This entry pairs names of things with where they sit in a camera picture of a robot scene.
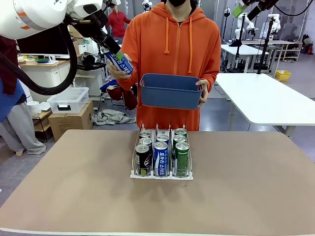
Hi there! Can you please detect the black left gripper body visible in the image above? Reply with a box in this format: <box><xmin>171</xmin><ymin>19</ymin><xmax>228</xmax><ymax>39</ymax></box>
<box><xmin>94</xmin><ymin>31</ymin><xmax>122</xmax><ymax>56</ymax></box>

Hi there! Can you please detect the blue white beverage can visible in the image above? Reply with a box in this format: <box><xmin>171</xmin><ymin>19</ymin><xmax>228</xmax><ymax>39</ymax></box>
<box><xmin>154</xmin><ymin>141</ymin><xmax>169</xmax><ymax>177</ymax></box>
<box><xmin>156</xmin><ymin>134</ymin><xmax>170</xmax><ymax>145</ymax></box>
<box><xmin>103</xmin><ymin>48</ymin><xmax>135</xmax><ymax>76</ymax></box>

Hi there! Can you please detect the blue plastic bin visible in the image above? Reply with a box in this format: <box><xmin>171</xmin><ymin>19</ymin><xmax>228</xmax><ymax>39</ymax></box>
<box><xmin>139</xmin><ymin>73</ymin><xmax>204</xmax><ymax>111</ymax></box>

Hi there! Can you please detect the black can blue logo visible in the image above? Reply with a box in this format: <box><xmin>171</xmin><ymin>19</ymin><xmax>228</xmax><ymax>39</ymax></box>
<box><xmin>135</xmin><ymin>144</ymin><xmax>150</xmax><ymax>177</ymax></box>

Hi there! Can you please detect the dark green textured can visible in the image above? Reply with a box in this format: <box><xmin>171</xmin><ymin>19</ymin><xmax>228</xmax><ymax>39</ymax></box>
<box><xmin>175</xmin><ymin>142</ymin><xmax>190</xmax><ymax>177</ymax></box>

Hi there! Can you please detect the orange right forearm sleeve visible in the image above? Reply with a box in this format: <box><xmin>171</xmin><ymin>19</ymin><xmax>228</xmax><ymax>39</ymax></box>
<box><xmin>115</xmin><ymin>73</ymin><xmax>138</xmax><ymax>93</ymax></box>

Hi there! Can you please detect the orange left forearm sleeve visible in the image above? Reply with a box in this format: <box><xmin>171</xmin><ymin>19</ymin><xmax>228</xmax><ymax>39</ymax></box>
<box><xmin>203</xmin><ymin>70</ymin><xmax>221</xmax><ymax>89</ymax></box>

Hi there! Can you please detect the person right hand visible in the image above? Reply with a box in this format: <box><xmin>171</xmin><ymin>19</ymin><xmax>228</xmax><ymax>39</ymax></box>
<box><xmin>107</xmin><ymin>59</ymin><xmax>134</xmax><ymax>81</ymax></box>

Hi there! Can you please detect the person left hand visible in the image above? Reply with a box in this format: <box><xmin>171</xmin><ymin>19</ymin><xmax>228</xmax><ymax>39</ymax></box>
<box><xmin>195</xmin><ymin>79</ymin><xmax>209</xmax><ymax>107</ymax></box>

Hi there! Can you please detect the person in red top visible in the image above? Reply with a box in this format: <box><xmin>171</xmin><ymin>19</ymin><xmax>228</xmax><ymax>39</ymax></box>
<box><xmin>106</xmin><ymin>3</ymin><xmax>131</xmax><ymax>39</ymax></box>

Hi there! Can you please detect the blue cloth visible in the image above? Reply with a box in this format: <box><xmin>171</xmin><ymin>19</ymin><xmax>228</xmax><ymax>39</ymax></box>
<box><xmin>99</xmin><ymin>78</ymin><xmax>121</xmax><ymax>92</ymax></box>

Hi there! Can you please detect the black tripod stand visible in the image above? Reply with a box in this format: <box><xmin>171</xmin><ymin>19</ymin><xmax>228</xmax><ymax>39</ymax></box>
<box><xmin>228</xmin><ymin>13</ymin><xmax>247</xmax><ymax>72</ymax></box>
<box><xmin>256</xmin><ymin>16</ymin><xmax>275</xmax><ymax>74</ymax></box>

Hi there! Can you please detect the white background table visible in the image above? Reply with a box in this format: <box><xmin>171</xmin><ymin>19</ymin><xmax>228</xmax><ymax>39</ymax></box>
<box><xmin>220</xmin><ymin>43</ymin><xmax>263</xmax><ymax>72</ymax></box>

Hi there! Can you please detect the red cloth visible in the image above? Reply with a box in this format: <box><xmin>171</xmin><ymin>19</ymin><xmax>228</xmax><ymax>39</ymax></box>
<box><xmin>106</xmin><ymin>85</ymin><xmax>138</xmax><ymax>111</ymax></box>

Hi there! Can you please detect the person in orange hoodie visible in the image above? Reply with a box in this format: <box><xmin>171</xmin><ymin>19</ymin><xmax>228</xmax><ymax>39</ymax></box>
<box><xmin>115</xmin><ymin>0</ymin><xmax>221</xmax><ymax>132</ymax></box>

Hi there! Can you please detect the black computer monitor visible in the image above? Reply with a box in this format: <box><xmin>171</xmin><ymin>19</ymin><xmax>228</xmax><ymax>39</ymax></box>
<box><xmin>16</xmin><ymin>26</ymin><xmax>71</xmax><ymax>56</ymax></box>

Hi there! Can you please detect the grey cloth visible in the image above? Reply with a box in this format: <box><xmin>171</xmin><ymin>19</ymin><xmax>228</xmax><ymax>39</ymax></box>
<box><xmin>93</xmin><ymin>109</ymin><xmax>137</xmax><ymax>125</ymax></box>

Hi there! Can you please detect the wooden shelf rack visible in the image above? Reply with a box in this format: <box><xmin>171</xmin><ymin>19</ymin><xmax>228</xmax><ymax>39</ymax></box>
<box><xmin>270</xmin><ymin>40</ymin><xmax>303</xmax><ymax>62</ymax></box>

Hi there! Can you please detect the white desk wooden top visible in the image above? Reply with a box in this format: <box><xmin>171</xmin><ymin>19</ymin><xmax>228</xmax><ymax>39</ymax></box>
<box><xmin>18</xmin><ymin>53</ymin><xmax>106</xmax><ymax>104</ymax></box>

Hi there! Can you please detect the clear plastic storage box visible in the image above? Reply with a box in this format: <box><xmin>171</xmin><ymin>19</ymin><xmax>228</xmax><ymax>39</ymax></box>
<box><xmin>46</xmin><ymin>87</ymin><xmax>90</xmax><ymax>115</ymax></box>

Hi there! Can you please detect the yellow plastic crate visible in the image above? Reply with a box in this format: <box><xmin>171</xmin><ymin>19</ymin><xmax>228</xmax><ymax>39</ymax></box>
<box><xmin>275</xmin><ymin>70</ymin><xmax>292</xmax><ymax>82</ymax></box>

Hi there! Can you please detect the brown cardboard box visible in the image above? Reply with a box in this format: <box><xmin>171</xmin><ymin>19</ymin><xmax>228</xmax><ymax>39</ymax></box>
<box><xmin>48</xmin><ymin>99</ymin><xmax>95</xmax><ymax>142</ymax></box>

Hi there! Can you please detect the large white table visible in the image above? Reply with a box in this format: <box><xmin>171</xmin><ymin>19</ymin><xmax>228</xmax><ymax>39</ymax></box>
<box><xmin>214</xmin><ymin>73</ymin><xmax>315</xmax><ymax>137</ymax></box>

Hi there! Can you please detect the small wooden side shelf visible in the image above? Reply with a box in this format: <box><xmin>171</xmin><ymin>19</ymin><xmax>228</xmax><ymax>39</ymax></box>
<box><xmin>31</xmin><ymin>110</ymin><xmax>54</xmax><ymax>143</ymax></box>

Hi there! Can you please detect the white paper roll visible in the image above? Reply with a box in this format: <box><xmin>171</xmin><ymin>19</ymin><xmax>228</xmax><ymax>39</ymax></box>
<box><xmin>27</xmin><ymin>101</ymin><xmax>41</xmax><ymax>115</ymax></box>

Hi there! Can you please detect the person in grey trousers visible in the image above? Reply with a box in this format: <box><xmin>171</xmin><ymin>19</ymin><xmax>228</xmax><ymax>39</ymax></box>
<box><xmin>0</xmin><ymin>35</ymin><xmax>47</xmax><ymax>157</ymax></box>

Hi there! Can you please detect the thick black corrugated hose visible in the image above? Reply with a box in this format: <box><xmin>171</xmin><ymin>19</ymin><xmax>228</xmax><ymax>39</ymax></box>
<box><xmin>0</xmin><ymin>22</ymin><xmax>78</xmax><ymax>96</ymax></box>

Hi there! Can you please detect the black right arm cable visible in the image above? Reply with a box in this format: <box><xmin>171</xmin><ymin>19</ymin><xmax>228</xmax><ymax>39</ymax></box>
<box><xmin>273</xmin><ymin>0</ymin><xmax>315</xmax><ymax>16</ymax></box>

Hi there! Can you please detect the white wire can dispenser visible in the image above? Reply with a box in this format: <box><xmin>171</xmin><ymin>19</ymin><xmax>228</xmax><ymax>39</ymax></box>
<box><xmin>129</xmin><ymin>120</ymin><xmax>194</xmax><ymax>181</ymax></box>

